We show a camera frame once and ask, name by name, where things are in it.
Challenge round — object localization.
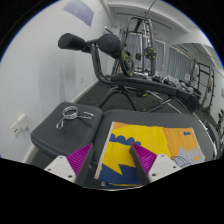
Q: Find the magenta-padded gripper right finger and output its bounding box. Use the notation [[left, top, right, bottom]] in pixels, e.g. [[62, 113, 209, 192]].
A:
[[129, 142, 183, 186]]

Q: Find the large purple wall poster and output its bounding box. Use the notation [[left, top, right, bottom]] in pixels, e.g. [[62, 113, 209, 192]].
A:
[[63, 0, 95, 28]]

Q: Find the black box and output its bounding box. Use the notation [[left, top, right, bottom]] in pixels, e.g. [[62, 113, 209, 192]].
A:
[[176, 88, 203, 113]]

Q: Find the narrow grey window curtain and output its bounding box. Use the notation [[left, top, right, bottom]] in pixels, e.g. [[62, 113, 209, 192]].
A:
[[154, 38, 166, 71]]

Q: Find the silver barbell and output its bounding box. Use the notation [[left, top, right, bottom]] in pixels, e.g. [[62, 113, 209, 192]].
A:
[[148, 90, 183, 114]]

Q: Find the black power rack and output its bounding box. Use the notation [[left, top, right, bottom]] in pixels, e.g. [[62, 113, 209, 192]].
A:
[[191, 61, 218, 116]]

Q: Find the black yellow-marked weight plate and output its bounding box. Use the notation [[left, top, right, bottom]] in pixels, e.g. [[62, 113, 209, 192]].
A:
[[120, 49, 135, 78]]

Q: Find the black cable machine rack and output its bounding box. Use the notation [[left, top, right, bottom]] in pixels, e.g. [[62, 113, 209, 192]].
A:
[[119, 16, 158, 78]]

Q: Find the black padded weight bench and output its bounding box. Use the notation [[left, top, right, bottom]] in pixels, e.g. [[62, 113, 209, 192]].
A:
[[30, 101, 220, 190]]

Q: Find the white plug adapter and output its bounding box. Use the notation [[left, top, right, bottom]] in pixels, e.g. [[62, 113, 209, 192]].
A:
[[17, 113, 29, 131]]

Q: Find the yellow blue patterned towel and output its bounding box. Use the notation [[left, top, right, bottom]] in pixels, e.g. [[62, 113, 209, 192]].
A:
[[94, 121, 206, 188]]

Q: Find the wide grey window curtain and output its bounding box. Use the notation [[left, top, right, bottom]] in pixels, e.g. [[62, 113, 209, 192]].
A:
[[166, 46, 193, 81]]

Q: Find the black dumbbell stand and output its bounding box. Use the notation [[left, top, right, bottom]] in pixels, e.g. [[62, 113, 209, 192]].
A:
[[216, 109, 224, 135]]

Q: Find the small black weight plate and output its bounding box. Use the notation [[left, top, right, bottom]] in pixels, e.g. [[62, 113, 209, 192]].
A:
[[144, 47, 157, 61]]

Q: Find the white wall socket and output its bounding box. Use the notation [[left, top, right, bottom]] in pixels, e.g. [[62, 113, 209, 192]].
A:
[[9, 120, 22, 138]]

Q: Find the silver spring barbell collar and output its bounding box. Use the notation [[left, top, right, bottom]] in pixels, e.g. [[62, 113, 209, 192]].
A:
[[55, 105, 95, 131]]

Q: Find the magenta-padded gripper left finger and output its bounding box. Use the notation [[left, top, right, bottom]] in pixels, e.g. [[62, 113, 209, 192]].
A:
[[43, 142, 95, 187]]

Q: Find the black bench with leg rollers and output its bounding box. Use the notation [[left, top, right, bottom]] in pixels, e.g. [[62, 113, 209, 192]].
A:
[[57, 32, 203, 113]]

